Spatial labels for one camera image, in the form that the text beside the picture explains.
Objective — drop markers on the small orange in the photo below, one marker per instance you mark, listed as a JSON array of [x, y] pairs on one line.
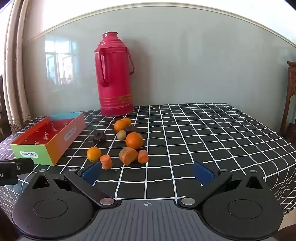
[[93, 153]]

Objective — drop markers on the dark shrivelled fruit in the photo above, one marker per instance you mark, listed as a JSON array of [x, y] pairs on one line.
[[99, 137], [131, 129]]

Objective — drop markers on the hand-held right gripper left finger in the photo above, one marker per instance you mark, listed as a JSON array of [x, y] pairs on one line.
[[91, 174]]

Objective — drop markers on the large orange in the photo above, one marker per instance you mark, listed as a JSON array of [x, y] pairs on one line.
[[134, 140]]

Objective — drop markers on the small green round fruit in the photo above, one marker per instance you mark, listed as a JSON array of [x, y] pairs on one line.
[[121, 135]]

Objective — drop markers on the carrot piece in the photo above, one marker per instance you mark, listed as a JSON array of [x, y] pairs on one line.
[[143, 157], [106, 162]]

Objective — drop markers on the colourful cardboard box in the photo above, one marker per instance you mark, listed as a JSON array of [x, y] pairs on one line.
[[55, 143]]

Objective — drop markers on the brown wooden furniture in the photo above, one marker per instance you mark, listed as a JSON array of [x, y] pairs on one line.
[[290, 92]]

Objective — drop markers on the dark furniture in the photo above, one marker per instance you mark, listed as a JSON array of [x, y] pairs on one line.
[[2, 125]]

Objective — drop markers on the beige curtain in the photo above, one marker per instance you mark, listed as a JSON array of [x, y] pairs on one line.
[[16, 69]]

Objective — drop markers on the red thermos flask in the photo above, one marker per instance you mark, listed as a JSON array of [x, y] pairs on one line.
[[114, 78]]

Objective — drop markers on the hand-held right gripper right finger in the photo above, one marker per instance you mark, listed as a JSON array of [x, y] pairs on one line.
[[203, 174]]

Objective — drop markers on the black checked tablecloth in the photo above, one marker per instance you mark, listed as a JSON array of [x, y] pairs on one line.
[[196, 139]]

